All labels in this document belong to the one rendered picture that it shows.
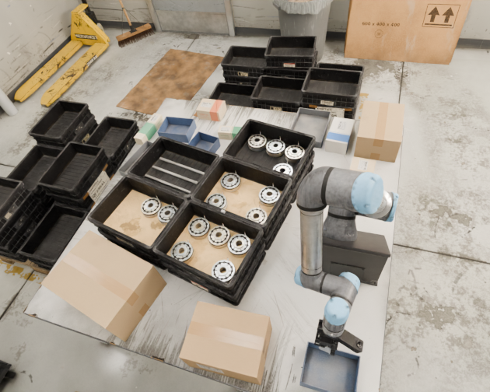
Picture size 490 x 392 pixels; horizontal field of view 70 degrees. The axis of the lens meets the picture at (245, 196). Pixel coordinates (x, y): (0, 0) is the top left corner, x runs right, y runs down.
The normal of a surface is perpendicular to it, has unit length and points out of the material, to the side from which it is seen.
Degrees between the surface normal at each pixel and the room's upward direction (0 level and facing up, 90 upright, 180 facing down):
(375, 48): 72
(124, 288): 0
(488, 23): 90
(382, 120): 0
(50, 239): 0
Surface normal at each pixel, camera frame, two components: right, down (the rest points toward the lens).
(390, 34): -0.32, 0.60
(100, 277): -0.12, -0.59
